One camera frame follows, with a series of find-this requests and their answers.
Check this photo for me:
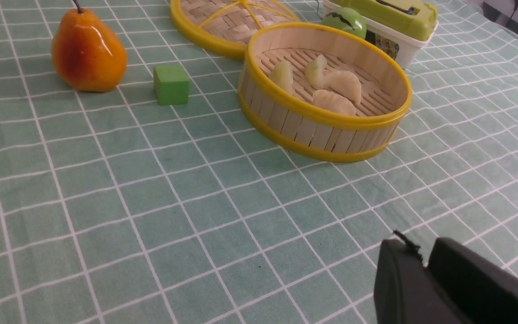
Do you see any green lidded white box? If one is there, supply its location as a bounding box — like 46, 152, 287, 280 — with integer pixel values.
322, 0, 438, 69

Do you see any woven bamboo steamer lid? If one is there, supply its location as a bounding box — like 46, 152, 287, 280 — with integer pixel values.
170, 0, 300, 61

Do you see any orange red toy pear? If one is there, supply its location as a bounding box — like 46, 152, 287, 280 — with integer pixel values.
51, 0, 127, 93

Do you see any pale green dumpling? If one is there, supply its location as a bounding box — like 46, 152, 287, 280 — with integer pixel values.
304, 54, 327, 90

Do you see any green foam cube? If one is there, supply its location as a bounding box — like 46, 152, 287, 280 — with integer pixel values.
153, 64, 190, 105

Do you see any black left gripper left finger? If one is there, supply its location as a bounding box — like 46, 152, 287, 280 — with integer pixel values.
373, 230, 471, 324

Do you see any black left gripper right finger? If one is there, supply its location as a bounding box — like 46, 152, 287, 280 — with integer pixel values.
428, 237, 518, 324

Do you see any bamboo steamer tray yellow rim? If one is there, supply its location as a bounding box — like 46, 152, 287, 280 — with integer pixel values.
237, 22, 413, 163

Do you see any cream dumpling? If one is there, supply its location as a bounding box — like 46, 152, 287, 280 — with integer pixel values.
313, 90, 358, 116
323, 70, 362, 105

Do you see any green checkered tablecloth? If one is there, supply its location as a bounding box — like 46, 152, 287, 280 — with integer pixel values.
0, 0, 518, 324

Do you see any green toy apple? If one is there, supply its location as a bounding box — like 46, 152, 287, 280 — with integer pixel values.
321, 7, 367, 39

